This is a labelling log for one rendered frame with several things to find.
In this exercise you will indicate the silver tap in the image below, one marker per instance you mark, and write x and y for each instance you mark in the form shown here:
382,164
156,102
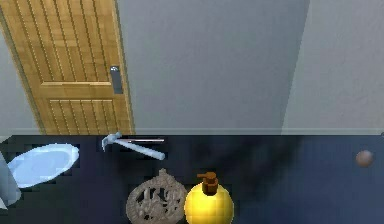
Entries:
140,146

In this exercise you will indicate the yellow round soap dispenser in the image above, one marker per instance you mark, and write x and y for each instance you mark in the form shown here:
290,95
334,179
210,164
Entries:
209,205

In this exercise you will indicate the grey ornate round ornament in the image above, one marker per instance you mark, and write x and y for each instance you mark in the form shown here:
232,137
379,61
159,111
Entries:
156,200

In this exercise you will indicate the wooden room door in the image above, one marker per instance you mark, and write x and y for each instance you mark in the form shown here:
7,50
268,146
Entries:
66,50

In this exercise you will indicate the white toilet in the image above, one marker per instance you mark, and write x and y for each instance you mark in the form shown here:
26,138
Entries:
41,165

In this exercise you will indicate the small brown ball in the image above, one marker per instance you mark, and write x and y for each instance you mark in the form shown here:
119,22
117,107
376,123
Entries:
364,158

